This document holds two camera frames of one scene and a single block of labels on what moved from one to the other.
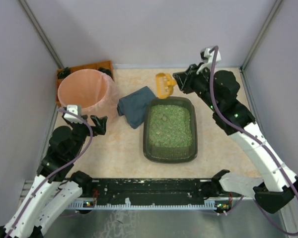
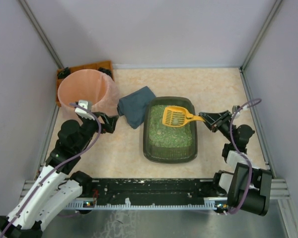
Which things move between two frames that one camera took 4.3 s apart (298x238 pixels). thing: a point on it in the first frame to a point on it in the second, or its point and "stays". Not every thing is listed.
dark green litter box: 170,130 stays
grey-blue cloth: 133,106 stays
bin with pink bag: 94,90 stays
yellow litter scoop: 164,85 to 178,116
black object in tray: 105,70 stays
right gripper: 188,79 to 220,120
